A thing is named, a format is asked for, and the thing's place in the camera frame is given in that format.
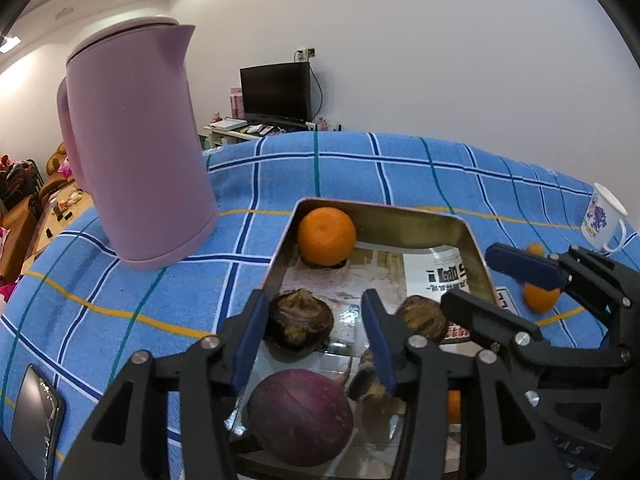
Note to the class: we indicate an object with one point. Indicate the large orange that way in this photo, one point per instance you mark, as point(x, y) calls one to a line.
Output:
point(326, 236)

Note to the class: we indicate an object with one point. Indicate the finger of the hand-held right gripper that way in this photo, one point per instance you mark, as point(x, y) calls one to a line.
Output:
point(490, 320)
point(525, 266)

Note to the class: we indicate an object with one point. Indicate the stacked dark chairs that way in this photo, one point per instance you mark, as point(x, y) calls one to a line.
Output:
point(20, 180)

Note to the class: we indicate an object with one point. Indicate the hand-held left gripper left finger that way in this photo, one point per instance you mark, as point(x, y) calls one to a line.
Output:
point(250, 342)

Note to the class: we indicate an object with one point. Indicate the pink floral cushion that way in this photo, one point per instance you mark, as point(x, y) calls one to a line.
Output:
point(7, 291)
point(65, 166)

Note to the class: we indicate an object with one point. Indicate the purple beetroot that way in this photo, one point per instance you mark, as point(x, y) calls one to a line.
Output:
point(300, 415)

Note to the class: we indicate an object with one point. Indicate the small orange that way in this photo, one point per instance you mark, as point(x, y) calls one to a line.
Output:
point(453, 405)
point(535, 249)

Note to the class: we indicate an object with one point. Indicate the blue plaid tablecloth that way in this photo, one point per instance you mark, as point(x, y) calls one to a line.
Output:
point(350, 170)

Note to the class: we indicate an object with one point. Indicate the flat white box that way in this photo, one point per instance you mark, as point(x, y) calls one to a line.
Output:
point(227, 124)

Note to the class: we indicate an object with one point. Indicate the black television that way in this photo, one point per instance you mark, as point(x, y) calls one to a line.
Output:
point(275, 91)

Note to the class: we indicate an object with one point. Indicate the pink rectangular metal tin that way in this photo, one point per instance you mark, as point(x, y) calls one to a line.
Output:
point(400, 215)

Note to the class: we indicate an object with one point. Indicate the printed paper lining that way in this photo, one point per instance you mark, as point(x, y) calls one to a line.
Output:
point(440, 275)

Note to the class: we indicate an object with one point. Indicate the ceiling air vent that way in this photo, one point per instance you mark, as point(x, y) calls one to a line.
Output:
point(65, 12)

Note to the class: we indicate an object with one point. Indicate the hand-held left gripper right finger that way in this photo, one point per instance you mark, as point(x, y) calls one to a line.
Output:
point(380, 342)

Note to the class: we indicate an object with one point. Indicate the black smartphone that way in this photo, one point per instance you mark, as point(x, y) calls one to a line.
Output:
point(37, 420)

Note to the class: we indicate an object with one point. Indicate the pink carton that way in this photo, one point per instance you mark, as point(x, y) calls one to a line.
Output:
point(236, 102)

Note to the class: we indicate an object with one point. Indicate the wall socket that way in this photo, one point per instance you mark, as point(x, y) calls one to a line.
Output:
point(307, 53)

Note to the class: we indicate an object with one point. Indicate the brown leather sofa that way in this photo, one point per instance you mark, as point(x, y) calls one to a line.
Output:
point(15, 240)
point(52, 166)

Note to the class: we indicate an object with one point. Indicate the white television stand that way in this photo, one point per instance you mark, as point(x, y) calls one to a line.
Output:
point(220, 137)

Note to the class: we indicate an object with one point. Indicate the white mug with purple print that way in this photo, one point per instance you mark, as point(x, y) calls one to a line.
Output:
point(600, 220)

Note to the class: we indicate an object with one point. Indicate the wooden coffee table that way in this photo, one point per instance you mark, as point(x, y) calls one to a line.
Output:
point(47, 240)

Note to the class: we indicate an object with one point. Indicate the square ceiling light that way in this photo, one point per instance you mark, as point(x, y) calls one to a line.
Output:
point(9, 44)

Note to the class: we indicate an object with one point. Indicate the small pink floral packet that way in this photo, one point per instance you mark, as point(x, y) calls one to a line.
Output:
point(324, 124)

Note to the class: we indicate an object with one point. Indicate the medium orange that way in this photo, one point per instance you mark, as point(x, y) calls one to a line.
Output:
point(541, 301)

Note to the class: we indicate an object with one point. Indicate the pink electric kettle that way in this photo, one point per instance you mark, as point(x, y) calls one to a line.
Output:
point(140, 150)

